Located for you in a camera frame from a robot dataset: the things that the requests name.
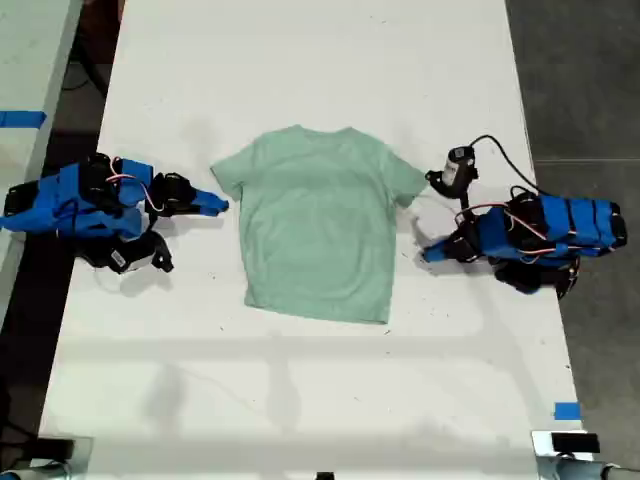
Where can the black camera box white label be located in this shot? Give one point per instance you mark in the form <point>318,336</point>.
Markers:
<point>132,257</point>

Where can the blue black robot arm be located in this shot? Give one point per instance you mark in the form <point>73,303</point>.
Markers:
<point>75,205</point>
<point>565,225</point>

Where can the white side table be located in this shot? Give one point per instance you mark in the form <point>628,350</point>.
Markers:
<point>25,60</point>

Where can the small black box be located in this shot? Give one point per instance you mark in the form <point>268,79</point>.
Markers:
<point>56,447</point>
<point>575,443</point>

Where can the small blue tape square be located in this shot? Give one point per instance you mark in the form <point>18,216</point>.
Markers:
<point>567,411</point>

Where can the black camera box grey face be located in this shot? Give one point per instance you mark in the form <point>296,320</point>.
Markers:
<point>454,170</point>

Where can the grey metal table clamp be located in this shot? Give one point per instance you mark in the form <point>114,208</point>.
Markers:
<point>560,462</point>
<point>75,457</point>

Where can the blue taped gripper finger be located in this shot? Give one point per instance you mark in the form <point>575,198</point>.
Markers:
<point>446,257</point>
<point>210,198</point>
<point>442,248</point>
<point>207,210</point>

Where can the long blue tape strip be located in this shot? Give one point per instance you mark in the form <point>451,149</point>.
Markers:
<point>22,119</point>

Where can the pale green t-shirt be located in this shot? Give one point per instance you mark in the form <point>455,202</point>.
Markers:
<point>315,225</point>

